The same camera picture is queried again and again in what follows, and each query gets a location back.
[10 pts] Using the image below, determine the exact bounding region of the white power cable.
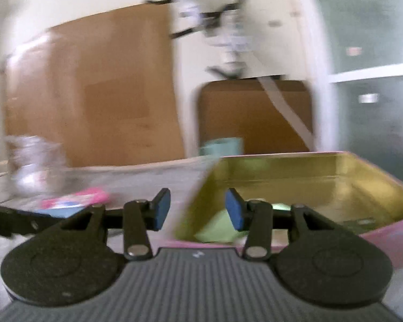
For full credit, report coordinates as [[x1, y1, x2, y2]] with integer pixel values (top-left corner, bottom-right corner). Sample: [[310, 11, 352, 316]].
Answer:
[[254, 76, 315, 151]]

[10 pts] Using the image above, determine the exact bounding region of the pink cookie tin box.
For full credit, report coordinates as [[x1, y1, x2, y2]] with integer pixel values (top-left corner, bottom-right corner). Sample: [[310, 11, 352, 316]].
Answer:
[[175, 152, 403, 268]]

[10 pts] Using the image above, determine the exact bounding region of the blue soft pack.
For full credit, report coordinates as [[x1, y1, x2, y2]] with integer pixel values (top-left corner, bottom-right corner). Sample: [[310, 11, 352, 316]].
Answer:
[[33, 206, 86, 218]]

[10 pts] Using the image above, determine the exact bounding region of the pink towel cloth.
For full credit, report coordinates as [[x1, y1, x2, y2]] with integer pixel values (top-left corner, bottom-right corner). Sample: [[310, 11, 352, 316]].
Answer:
[[41, 188, 110, 209]]

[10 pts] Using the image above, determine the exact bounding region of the grey floral tablecloth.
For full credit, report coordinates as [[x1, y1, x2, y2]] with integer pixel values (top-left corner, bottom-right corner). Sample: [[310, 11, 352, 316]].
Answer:
[[0, 157, 218, 310]]

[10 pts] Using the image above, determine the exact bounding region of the white light bulb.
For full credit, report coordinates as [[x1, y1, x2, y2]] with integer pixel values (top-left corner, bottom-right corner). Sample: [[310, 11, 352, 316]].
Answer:
[[174, 0, 204, 25]]

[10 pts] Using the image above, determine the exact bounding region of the large cardboard sheet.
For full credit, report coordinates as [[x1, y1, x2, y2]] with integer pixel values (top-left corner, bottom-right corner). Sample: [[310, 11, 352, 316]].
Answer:
[[4, 4, 185, 167]]

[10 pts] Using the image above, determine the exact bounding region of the frosted glass window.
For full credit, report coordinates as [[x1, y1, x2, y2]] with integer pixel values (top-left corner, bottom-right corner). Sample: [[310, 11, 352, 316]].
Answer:
[[314, 0, 403, 181]]

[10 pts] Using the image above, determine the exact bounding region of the clear plastic bag with cups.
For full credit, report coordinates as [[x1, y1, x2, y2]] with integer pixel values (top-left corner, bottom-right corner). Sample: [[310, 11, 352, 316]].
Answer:
[[6, 135, 67, 196]]

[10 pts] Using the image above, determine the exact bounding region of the teal plastic mug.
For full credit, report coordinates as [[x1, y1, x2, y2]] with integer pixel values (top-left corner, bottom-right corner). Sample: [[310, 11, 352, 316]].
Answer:
[[199, 137, 244, 157]]

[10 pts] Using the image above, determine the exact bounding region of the white power strip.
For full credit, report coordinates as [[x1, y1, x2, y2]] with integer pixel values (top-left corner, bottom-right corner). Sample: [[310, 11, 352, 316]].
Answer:
[[205, 9, 249, 79]]

